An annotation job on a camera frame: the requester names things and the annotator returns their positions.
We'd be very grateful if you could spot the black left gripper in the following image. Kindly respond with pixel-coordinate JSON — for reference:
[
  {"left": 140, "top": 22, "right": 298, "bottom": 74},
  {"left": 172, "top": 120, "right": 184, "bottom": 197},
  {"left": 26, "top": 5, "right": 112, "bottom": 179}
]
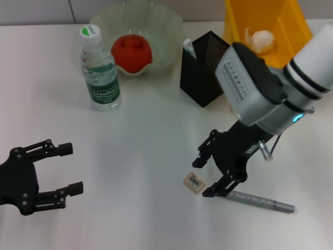
[{"left": 0, "top": 139, "right": 85, "bottom": 216}]

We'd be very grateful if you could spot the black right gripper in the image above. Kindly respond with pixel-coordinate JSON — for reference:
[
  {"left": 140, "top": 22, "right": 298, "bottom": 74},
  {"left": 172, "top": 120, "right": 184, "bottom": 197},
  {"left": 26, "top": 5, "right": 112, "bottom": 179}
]
[{"left": 191, "top": 121, "right": 276, "bottom": 198}]

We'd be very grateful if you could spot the beige eraser with barcode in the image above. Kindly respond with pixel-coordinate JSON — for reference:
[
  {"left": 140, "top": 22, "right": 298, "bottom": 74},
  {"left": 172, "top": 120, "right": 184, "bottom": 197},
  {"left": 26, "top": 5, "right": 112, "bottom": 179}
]
[{"left": 183, "top": 170, "right": 207, "bottom": 194}]

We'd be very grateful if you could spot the clear green-label water bottle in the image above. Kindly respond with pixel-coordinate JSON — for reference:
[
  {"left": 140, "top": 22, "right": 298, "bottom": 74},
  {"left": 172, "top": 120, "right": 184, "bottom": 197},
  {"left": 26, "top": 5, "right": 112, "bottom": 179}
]
[{"left": 79, "top": 24, "right": 122, "bottom": 112}]

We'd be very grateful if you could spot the green white pen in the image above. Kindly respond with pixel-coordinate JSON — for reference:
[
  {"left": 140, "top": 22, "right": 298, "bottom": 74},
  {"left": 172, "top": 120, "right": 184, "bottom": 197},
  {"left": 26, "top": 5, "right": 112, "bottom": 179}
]
[{"left": 183, "top": 38, "right": 199, "bottom": 60}]

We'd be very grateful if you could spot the white paper ball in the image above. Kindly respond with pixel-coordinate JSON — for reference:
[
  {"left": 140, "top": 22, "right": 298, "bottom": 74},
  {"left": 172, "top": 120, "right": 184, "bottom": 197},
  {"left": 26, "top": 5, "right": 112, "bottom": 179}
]
[{"left": 243, "top": 27, "right": 275, "bottom": 54}]

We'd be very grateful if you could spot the grey marker pen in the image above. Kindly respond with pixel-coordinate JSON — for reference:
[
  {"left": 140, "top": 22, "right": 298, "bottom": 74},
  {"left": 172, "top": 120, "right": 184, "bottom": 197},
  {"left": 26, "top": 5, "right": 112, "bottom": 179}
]
[{"left": 225, "top": 190, "right": 296, "bottom": 214}]

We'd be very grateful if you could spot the black mesh pen holder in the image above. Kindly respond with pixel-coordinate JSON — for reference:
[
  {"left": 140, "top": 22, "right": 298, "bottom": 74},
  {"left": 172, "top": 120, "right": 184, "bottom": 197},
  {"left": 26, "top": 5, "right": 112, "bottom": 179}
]
[{"left": 179, "top": 30, "right": 233, "bottom": 108}]

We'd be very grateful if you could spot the translucent green fruit bowl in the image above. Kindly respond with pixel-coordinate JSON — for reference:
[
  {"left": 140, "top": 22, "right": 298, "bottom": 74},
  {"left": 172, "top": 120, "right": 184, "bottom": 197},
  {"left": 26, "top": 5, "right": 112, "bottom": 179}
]
[{"left": 88, "top": 0, "right": 187, "bottom": 78}]

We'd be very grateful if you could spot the yellow plastic bin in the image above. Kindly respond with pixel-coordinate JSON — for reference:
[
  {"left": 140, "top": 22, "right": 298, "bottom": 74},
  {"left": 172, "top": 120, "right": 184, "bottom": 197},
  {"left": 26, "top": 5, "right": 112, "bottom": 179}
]
[{"left": 222, "top": 0, "right": 313, "bottom": 69}]

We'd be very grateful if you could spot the right wrist cable connector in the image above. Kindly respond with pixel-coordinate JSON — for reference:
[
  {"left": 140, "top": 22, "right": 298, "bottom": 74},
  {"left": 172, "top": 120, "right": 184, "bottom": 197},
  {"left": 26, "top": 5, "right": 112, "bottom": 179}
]
[{"left": 258, "top": 133, "right": 284, "bottom": 161}]

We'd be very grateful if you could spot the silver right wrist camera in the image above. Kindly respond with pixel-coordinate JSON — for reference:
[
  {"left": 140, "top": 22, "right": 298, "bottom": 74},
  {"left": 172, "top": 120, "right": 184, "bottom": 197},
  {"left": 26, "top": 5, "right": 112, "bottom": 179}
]
[{"left": 214, "top": 41, "right": 288, "bottom": 127}]

